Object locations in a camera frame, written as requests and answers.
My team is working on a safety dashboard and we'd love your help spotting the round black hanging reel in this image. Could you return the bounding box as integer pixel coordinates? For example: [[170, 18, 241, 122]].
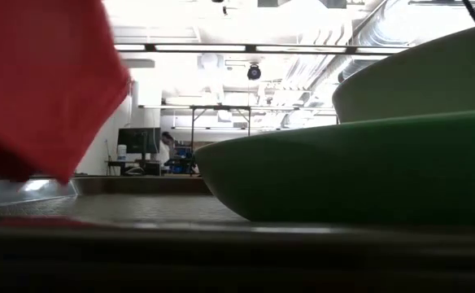
[[246, 63, 262, 81]]

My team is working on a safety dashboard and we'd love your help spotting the green plate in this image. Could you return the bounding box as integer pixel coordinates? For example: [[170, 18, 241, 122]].
[[194, 108, 475, 227]]

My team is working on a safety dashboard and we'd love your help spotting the background desk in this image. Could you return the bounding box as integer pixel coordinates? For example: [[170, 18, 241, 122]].
[[106, 159, 163, 177]]

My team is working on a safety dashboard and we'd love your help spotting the black background station frame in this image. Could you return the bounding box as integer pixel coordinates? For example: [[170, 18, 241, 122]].
[[139, 104, 340, 177]]

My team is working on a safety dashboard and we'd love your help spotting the red cloth napkin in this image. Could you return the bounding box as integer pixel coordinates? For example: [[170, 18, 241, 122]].
[[0, 0, 132, 185]]

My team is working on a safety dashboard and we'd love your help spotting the grey bowl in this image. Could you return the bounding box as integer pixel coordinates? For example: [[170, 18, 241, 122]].
[[332, 22, 475, 124]]

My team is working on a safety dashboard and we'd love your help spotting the dark brown plastic tray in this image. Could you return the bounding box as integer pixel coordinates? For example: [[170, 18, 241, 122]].
[[0, 174, 475, 293]]

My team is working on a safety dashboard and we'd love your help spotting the black background monitor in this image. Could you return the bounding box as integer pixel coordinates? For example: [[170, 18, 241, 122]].
[[117, 127, 162, 155]]

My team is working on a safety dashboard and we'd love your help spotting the black bar with light strips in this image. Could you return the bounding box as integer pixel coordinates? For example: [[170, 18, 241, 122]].
[[113, 42, 412, 56]]

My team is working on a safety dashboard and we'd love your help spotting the person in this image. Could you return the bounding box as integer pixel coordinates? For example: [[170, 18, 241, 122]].
[[157, 130, 177, 167]]

